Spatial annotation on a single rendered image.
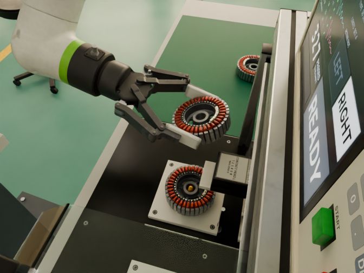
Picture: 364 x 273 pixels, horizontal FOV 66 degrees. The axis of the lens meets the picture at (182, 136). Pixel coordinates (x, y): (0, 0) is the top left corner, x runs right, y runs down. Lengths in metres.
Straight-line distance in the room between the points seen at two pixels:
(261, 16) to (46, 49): 0.97
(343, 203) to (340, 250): 0.03
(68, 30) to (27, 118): 1.53
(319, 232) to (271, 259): 0.07
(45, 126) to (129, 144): 1.30
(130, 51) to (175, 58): 1.43
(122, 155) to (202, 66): 0.45
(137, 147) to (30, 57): 0.32
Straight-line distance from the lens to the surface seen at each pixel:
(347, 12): 0.27
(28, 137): 1.98
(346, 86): 0.22
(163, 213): 0.62
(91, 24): 2.90
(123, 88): 0.56
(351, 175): 0.18
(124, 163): 0.71
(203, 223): 0.62
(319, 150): 0.24
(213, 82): 0.94
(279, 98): 0.37
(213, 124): 0.51
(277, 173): 0.29
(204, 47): 1.10
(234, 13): 1.34
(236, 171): 0.52
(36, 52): 0.60
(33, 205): 1.66
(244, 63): 0.98
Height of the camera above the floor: 1.35
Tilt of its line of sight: 51 degrees down
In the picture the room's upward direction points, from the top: straight up
